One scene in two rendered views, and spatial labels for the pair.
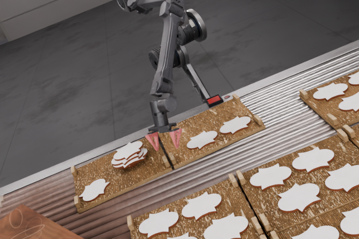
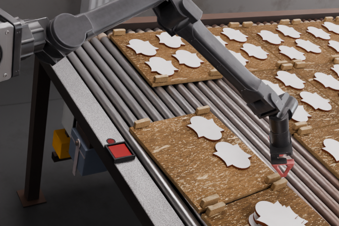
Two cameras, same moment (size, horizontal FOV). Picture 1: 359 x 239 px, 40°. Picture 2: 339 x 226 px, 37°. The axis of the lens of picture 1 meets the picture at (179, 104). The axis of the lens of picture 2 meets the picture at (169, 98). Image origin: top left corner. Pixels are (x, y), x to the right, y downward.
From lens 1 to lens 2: 300 cm
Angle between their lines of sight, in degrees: 104
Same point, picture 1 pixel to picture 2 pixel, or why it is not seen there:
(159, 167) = (285, 194)
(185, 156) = (263, 170)
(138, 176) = (306, 215)
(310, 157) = not seen: hidden behind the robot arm
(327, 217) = (329, 94)
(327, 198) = (311, 91)
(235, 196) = (320, 132)
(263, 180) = (300, 114)
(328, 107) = (188, 72)
